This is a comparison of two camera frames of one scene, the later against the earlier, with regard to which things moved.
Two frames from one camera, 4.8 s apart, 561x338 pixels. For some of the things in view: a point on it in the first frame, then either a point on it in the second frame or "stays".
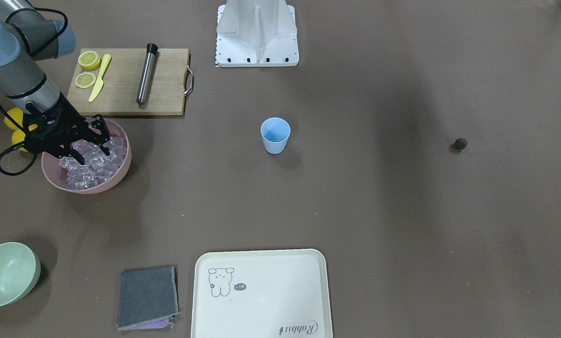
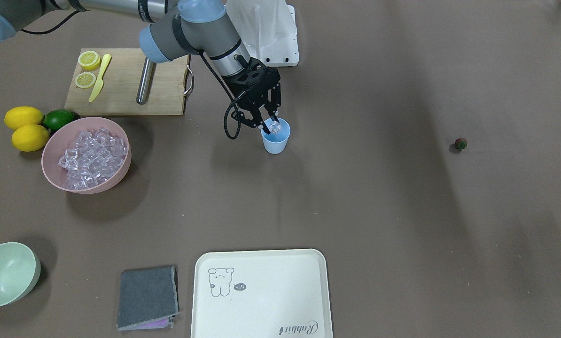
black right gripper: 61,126 → 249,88
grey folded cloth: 148,298 stays
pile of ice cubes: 98,167 stays
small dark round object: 461,143 stays
